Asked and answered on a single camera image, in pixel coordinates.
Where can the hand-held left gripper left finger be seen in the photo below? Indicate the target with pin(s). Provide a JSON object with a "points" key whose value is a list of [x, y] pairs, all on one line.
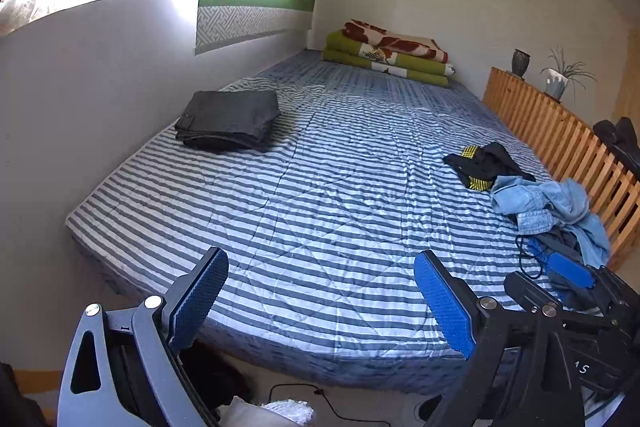
{"points": [[200, 292]]}

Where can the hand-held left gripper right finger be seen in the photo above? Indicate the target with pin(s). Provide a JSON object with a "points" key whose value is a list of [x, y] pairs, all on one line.
{"points": [[442, 302]]}

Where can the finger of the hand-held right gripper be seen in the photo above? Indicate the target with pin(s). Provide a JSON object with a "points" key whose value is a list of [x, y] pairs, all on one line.
{"points": [[539, 253], [570, 269]]}

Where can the dark grey garment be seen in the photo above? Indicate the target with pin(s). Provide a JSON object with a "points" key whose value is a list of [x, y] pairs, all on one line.
{"points": [[565, 239]]}

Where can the grey tweed pants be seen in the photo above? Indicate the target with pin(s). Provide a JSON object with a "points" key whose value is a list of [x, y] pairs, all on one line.
{"points": [[230, 112]]}

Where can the light blue denim pants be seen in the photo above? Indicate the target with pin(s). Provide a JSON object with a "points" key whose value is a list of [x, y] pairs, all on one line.
{"points": [[560, 202]]}

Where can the black yellow shorts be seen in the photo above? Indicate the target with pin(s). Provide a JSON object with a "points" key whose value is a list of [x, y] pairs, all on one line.
{"points": [[492, 162]]}

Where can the white cloth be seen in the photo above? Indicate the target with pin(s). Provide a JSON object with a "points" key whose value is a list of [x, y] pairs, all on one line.
{"points": [[280, 413]]}

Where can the striped blue white mattress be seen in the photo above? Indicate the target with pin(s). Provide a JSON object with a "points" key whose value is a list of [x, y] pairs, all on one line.
{"points": [[325, 207]]}

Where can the potted spider plant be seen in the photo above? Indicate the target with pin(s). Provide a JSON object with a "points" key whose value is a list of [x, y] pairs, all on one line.
{"points": [[556, 82]]}

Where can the dark ceramic vase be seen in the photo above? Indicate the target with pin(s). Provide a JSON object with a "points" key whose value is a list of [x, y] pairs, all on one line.
{"points": [[520, 63]]}

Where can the wooden door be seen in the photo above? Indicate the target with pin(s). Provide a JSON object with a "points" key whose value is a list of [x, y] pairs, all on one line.
{"points": [[630, 77]]}

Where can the red floral folded blanket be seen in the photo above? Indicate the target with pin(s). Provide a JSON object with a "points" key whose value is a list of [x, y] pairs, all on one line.
{"points": [[395, 39]]}

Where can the green folded quilt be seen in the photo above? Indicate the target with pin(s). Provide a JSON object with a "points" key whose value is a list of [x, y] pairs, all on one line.
{"points": [[350, 49]]}

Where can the wooden slatted rail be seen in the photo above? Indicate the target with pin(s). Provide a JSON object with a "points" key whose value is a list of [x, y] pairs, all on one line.
{"points": [[540, 122]]}

